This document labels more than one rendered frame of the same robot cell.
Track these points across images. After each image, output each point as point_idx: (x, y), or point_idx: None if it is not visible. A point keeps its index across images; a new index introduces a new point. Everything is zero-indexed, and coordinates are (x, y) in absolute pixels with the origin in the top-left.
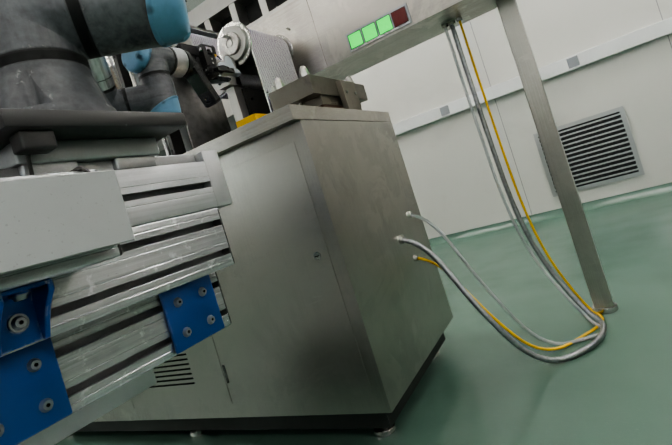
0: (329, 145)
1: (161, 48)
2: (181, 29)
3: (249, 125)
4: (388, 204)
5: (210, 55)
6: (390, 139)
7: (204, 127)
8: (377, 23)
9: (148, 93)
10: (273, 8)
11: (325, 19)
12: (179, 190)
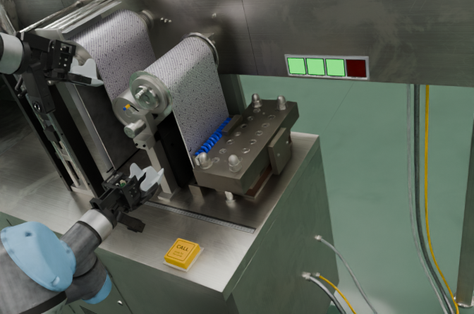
0: (256, 276)
1: (84, 245)
2: None
3: (179, 278)
4: (302, 255)
5: (132, 185)
6: (315, 171)
7: (115, 118)
8: (326, 62)
9: (79, 293)
10: None
11: (262, 25)
12: None
